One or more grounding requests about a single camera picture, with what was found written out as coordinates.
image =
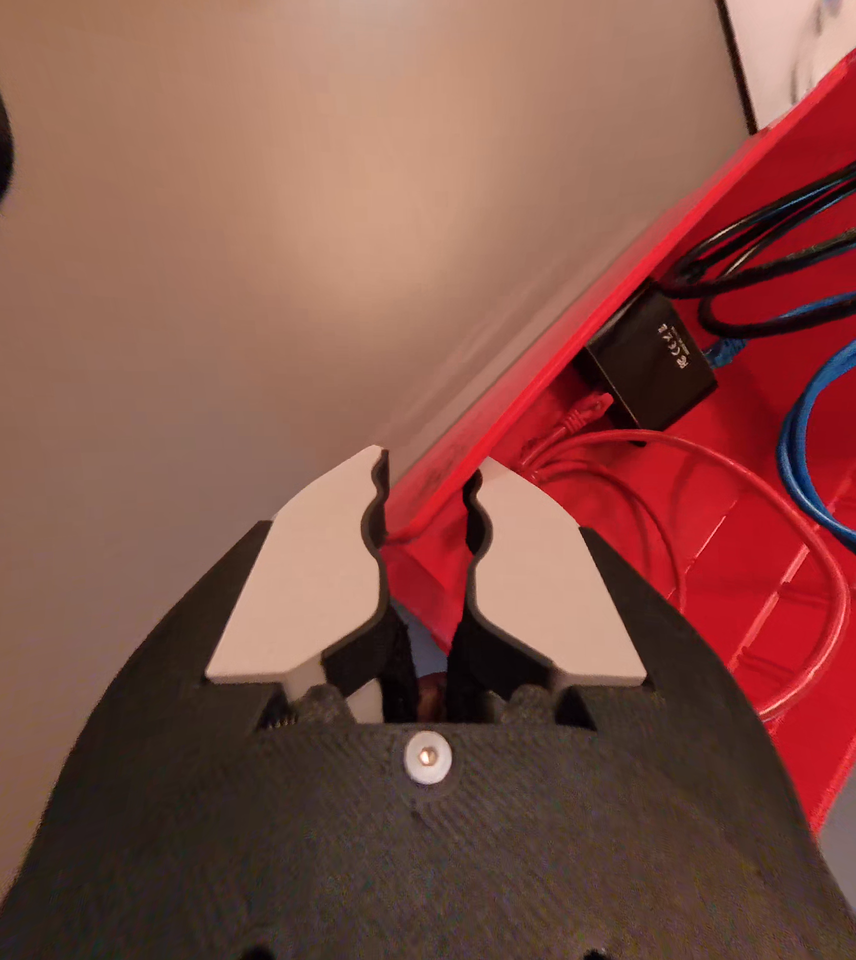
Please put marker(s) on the person's right hand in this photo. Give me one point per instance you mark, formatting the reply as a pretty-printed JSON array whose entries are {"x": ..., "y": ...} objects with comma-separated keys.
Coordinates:
[{"x": 432, "y": 697}]

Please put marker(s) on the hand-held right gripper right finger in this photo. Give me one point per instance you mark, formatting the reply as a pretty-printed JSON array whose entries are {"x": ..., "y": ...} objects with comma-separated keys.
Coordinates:
[{"x": 548, "y": 592}]

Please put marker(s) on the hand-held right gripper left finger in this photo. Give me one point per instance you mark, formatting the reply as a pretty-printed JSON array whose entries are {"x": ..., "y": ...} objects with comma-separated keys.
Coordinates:
[{"x": 300, "y": 592}]

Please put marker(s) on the red plastic bin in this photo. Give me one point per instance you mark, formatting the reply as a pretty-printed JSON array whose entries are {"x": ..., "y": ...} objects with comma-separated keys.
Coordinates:
[{"x": 758, "y": 570}]

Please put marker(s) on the black ethernet hub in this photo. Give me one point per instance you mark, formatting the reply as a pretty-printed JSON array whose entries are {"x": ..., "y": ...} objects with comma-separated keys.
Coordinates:
[{"x": 645, "y": 367}]

